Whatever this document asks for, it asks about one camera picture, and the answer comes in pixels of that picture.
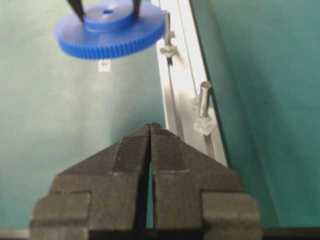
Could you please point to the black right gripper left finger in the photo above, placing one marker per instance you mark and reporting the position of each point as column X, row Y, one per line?
column 103, row 197

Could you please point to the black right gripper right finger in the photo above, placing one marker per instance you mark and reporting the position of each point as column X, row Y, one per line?
column 196, row 197

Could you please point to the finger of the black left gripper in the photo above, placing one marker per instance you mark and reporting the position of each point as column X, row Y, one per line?
column 136, row 8
column 78, row 9

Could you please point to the large blue plastic gear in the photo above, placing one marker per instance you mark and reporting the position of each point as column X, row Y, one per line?
column 109, row 30

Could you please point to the small white marker sticker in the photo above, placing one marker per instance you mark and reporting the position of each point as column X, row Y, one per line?
column 104, row 65

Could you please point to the silver aluminium extrusion rail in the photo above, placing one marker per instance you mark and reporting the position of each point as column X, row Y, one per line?
column 182, row 71

